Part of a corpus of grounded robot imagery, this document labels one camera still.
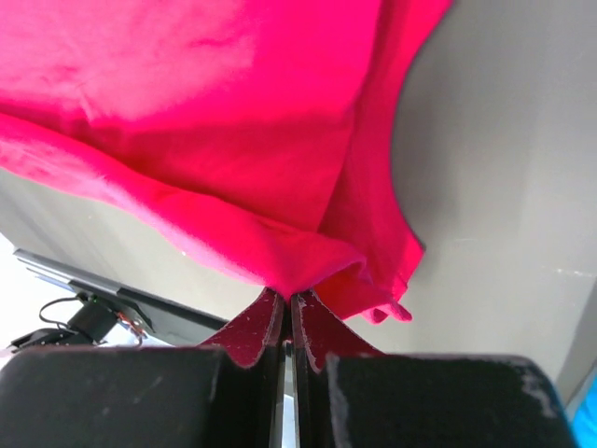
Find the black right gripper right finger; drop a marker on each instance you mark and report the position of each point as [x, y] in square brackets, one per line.
[350, 394]

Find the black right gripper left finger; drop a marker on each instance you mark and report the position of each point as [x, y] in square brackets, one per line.
[225, 392]

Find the red t shirt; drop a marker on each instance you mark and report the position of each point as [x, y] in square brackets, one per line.
[254, 135]

